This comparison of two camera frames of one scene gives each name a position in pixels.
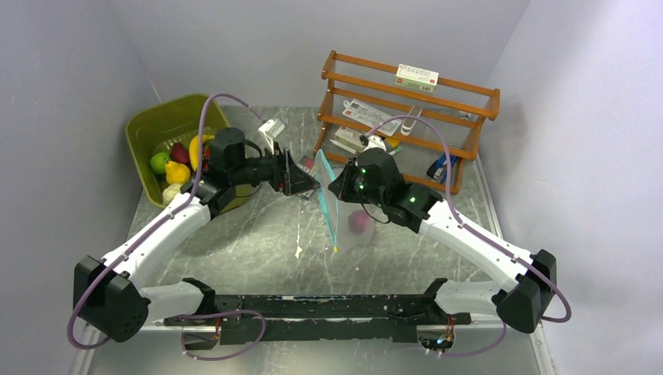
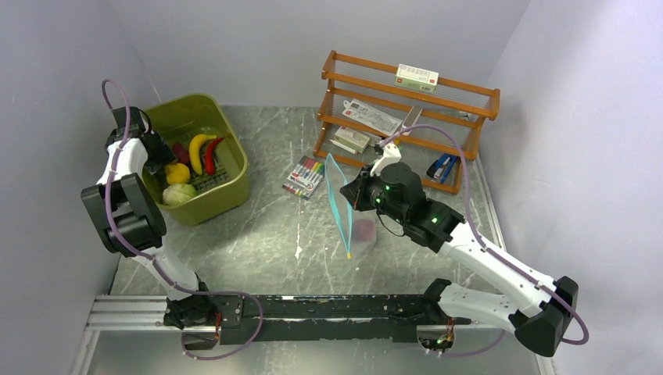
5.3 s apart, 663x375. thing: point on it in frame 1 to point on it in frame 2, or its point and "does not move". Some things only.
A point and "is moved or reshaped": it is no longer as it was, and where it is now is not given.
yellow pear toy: [177, 173] does not move
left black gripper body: [255, 170] to [159, 157]
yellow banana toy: [194, 148] does not move
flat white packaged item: [370, 116] does not move
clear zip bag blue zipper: [349, 225] is moved or reshaped
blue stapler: [437, 169] does not move
